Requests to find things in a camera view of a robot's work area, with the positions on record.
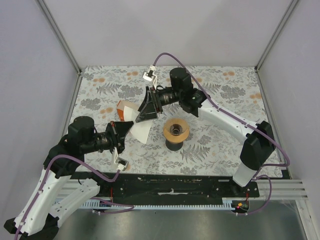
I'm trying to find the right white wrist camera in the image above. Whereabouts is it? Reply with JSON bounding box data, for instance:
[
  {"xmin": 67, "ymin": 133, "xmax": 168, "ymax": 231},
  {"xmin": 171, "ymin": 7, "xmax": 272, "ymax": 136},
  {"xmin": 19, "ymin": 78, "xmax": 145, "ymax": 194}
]
[{"xmin": 142, "ymin": 65, "xmax": 158, "ymax": 89}]

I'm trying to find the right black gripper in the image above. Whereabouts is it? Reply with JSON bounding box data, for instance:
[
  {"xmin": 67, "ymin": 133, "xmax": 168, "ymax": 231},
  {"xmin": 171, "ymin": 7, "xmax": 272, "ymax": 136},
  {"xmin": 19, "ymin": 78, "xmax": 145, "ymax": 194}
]
[{"xmin": 136, "ymin": 86, "xmax": 182, "ymax": 124}]

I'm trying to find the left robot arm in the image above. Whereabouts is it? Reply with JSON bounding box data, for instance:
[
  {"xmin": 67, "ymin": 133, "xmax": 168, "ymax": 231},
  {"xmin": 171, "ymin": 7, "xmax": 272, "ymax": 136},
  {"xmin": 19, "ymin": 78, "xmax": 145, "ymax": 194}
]
[{"xmin": 4, "ymin": 116, "xmax": 134, "ymax": 240}]

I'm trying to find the white slotted cable duct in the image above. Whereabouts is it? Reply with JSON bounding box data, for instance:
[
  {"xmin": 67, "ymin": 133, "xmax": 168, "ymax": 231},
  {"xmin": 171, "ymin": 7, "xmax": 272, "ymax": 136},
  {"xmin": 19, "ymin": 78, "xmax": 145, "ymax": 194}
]
[{"xmin": 79, "ymin": 199, "xmax": 249, "ymax": 210}]

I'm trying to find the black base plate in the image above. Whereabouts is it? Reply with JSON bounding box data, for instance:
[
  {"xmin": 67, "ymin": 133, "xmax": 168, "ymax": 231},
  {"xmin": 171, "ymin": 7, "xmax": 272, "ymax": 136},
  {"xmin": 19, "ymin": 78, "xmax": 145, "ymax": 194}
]
[{"xmin": 73, "ymin": 172, "xmax": 257, "ymax": 205}]

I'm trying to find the floral tablecloth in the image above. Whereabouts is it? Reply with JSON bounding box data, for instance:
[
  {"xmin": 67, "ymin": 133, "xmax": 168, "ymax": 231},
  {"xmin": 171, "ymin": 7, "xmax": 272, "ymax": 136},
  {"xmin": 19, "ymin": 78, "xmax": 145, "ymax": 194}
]
[{"xmin": 72, "ymin": 66, "xmax": 268, "ymax": 176}]

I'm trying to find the black carafe with red lid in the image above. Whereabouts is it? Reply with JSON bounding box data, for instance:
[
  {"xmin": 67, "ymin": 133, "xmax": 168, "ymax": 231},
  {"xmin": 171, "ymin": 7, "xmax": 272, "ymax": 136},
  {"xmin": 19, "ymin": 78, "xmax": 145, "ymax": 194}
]
[{"xmin": 165, "ymin": 140, "xmax": 183, "ymax": 152}]

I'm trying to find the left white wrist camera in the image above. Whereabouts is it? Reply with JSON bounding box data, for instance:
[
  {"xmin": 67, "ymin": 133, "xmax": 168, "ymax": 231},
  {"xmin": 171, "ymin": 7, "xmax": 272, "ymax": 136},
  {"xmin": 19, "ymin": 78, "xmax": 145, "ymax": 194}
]
[{"xmin": 111, "ymin": 148, "xmax": 129, "ymax": 171}]

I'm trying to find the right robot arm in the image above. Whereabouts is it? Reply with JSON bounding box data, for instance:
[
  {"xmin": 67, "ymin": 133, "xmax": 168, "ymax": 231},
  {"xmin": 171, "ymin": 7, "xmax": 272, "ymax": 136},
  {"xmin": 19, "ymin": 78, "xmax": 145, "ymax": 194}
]
[{"xmin": 135, "ymin": 65, "xmax": 276, "ymax": 197}]

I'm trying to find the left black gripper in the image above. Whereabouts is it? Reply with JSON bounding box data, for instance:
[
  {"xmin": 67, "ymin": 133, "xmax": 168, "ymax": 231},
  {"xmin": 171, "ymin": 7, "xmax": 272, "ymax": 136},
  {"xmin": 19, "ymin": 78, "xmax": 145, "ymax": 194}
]
[{"xmin": 82, "ymin": 120, "xmax": 135, "ymax": 155}]

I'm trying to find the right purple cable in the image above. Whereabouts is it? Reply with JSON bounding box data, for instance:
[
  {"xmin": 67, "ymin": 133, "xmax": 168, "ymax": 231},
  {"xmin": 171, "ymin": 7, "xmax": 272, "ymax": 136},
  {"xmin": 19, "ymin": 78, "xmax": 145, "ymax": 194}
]
[{"xmin": 152, "ymin": 52, "xmax": 291, "ymax": 216}]

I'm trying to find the orange coffee filter box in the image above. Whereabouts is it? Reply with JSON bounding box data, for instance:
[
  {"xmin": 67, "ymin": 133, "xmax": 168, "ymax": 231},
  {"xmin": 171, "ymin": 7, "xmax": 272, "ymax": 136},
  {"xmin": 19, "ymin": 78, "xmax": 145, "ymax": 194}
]
[{"xmin": 116, "ymin": 100, "xmax": 139, "ymax": 122}]

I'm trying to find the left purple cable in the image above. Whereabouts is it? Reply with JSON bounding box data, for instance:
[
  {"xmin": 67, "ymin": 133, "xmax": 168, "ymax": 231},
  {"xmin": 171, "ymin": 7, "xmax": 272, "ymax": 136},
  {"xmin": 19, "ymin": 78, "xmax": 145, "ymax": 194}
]
[{"xmin": 14, "ymin": 154, "xmax": 136, "ymax": 240}]

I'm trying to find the purple cable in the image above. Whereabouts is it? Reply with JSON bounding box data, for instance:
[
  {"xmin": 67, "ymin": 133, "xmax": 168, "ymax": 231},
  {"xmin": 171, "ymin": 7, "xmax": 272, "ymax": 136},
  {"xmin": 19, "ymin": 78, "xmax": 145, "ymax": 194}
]
[
  {"xmin": 14, "ymin": 154, "xmax": 136, "ymax": 240},
  {"xmin": 152, "ymin": 52, "xmax": 291, "ymax": 216}
]

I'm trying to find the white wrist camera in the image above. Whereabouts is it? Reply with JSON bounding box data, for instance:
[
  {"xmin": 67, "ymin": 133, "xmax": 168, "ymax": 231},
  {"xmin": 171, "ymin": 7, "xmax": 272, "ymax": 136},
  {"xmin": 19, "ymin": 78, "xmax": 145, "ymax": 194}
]
[
  {"xmin": 142, "ymin": 65, "xmax": 158, "ymax": 89},
  {"xmin": 111, "ymin": 148, "xmax": 129, "ymax": 171}
]

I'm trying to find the white paper coffee filter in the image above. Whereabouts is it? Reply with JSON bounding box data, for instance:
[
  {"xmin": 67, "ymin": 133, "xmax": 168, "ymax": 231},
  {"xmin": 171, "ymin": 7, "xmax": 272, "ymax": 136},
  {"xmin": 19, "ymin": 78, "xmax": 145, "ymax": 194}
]
[{"xmin": 123, "ymin": 106, "xmax": 152, "ymax": 144}]

